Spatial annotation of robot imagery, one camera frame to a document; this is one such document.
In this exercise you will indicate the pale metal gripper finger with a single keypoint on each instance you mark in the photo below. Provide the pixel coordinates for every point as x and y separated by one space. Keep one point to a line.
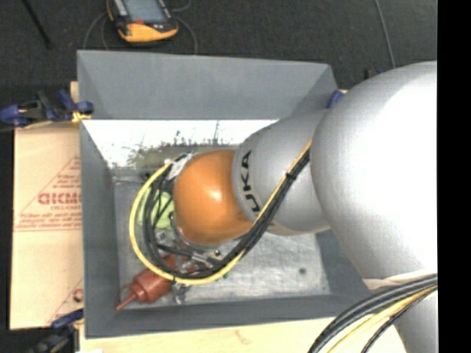
180 293

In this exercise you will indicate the red-brown spray bottle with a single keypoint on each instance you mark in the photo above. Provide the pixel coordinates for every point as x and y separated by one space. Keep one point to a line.
151 286

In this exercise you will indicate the lime green rounded thing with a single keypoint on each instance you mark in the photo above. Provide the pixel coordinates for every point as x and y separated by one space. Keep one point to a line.
164 205

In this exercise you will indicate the brown cardboard board red print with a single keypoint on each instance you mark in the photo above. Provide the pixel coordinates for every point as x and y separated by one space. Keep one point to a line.
44 256

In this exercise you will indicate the grey metal bin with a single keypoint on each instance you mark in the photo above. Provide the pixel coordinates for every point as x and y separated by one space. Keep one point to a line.
191 86

